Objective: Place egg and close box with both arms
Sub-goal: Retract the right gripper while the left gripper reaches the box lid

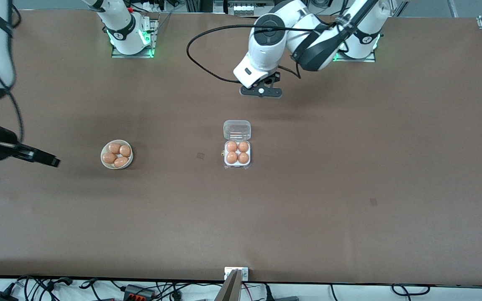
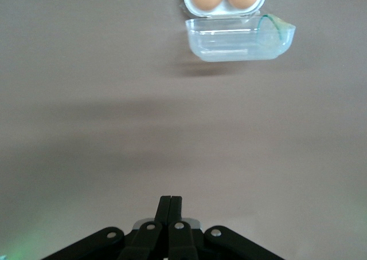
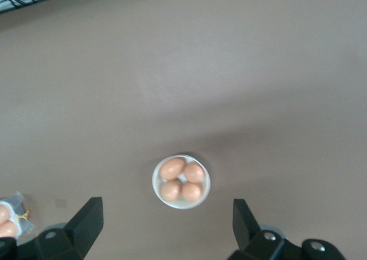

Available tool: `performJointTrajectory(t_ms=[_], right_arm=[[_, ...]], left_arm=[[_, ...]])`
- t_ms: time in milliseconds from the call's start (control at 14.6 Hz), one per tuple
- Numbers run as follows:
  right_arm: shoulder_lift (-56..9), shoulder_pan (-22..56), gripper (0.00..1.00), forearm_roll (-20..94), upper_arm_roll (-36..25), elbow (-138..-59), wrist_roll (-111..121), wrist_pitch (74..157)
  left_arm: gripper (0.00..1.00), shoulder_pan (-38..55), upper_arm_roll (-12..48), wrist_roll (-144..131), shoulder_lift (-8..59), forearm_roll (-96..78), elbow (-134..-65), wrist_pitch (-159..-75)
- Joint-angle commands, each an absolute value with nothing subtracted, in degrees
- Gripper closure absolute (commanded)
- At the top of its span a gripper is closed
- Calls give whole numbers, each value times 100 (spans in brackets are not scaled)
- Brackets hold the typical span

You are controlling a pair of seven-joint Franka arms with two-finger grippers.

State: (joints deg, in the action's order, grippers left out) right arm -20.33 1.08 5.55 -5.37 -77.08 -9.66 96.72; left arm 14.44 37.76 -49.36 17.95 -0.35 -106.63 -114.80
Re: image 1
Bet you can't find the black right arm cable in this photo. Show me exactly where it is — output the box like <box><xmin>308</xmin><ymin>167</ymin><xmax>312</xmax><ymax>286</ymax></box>
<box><xmin>6</xmin><ymin>4</ymin><xmax>25</xmax><ymax>143</ymax></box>

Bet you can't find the clear plastic egg box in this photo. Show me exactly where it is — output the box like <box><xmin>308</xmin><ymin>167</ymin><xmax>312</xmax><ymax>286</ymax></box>
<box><xmin>220</xmin><ymin>120</ymin><xmax>252</xmax><ymax>170</ymax></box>

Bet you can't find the black looped floor cable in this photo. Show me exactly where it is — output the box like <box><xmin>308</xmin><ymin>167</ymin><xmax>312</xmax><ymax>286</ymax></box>
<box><xmin>392</xmin><ymin>284</ymin><xmax>431</xmax><ymax>296</ymax></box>

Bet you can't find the white round bowl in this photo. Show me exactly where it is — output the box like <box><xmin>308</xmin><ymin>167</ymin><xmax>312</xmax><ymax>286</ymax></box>
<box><xmin>100</xmin><ymin>139</ymin><xmax>133</xmax><ymax>170</ymax></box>

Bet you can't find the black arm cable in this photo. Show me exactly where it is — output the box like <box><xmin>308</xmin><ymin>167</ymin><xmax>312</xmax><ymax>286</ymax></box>
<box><xmin>186</xmin><ymin>23</ymin><xmax>338</xmax><ymax>84</ymax></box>
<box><xmin>6</xmin><ymin>4</ymin><xmax>25</xmax><ymax>143</ymax></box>

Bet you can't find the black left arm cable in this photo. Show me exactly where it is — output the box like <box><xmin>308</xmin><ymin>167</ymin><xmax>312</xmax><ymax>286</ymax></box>
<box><xmin>186</xmin><ymin>23</ymin><xmax>338</xmax><ymax>84</ymax></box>

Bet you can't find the grey camera mount bar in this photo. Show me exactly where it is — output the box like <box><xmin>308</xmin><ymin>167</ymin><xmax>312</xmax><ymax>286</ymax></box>
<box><xmin>214</xmin><ymin>269</ymin><xmax>244</xmax><ymax>301</ymax></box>

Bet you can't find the orange black connector block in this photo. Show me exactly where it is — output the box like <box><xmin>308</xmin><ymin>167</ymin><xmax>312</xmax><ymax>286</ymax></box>
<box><xmin>123</xmin><ymin>284</ymin><xmax>156</xmax><ymax>300</ymax></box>

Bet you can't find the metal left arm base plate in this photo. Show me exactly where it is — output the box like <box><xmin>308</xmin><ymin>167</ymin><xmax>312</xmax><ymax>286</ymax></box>
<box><xmin>332</xmin><ymin>20</ymin><xmax>377</xmax><ymax>63</ymax></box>

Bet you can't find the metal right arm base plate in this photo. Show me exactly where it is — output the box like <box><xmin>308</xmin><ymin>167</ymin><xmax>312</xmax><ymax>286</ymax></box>
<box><xmin>111</xmin><ymin>18</ymin><xmax>155</xmax><ymax>59</ymax></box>

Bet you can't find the black cable plug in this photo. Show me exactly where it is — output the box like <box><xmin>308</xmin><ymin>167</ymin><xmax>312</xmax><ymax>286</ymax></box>
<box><xmin>45</xmin><ymin>277</ymin><xmax>73</xmax><ymax>290</ymax></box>

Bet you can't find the thin grey base cable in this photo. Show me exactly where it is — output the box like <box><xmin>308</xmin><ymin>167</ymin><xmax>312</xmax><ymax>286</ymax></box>
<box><xmin>156</xmin><ymin>12</ymin><xmax>173</xmax><ymax>32</ymax></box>

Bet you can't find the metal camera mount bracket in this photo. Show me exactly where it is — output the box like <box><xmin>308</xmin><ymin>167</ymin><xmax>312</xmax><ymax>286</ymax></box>
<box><xmin>224</xmin><ymin>267</ymin><xmax>249</xmax><ymax>281</ymax></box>

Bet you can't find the grey control device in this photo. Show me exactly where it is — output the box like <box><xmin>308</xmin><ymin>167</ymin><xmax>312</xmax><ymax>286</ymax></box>
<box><xmin>213</xmin><ymin>0</ymin><xmax>276</xmax><ymax>16</ymax></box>

